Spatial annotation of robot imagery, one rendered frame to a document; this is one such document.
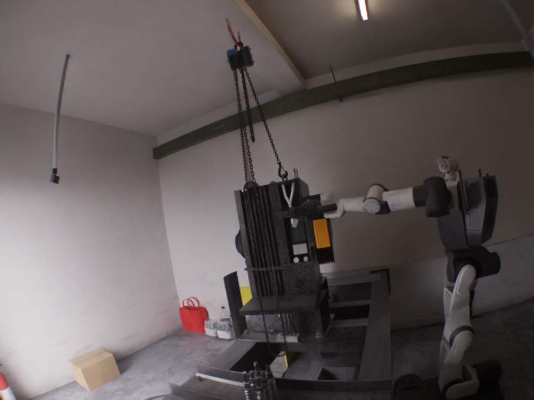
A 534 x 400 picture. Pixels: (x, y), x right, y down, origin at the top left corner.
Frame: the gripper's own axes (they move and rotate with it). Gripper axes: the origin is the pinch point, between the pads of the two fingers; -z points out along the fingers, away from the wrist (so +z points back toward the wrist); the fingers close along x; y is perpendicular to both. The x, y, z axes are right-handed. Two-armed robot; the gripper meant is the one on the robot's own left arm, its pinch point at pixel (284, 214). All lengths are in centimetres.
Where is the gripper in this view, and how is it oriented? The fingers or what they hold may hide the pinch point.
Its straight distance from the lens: 130.5
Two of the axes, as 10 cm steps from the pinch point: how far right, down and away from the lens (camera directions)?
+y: 1.9, 9.8, -1.1
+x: -1.2, -0.9, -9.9
